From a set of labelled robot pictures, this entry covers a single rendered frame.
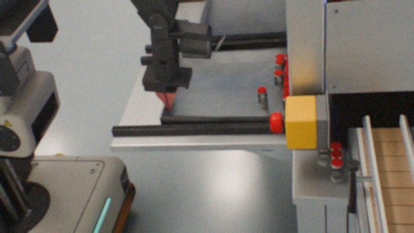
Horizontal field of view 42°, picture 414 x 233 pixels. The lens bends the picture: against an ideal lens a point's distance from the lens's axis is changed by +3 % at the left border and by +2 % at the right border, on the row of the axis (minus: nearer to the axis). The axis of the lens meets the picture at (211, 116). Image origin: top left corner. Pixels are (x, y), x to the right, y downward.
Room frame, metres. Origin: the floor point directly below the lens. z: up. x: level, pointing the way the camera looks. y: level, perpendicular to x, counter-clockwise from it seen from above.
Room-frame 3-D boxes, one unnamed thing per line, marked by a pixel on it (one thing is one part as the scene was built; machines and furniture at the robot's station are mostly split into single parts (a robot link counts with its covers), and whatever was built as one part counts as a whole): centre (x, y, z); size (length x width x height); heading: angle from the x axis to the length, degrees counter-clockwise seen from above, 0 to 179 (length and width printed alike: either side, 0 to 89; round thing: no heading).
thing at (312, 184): (0.72, -0.21, 0.87); 0.14 x 0.13 x 0.02; 77
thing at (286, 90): (0.99, -0.19, 0.90); 0.18 x 0.02 x 0.05; 166
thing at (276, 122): (0.75, -0.12, 0.99); 0.04 x 0.04 x 0.04; 77
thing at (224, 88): (1.02, -0.08, 0.90); 0.34 x 0.26 x 0.04; 76
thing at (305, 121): (0.74, -0.17, 1.00); 0.08 x 0.07 x 0.07; 77
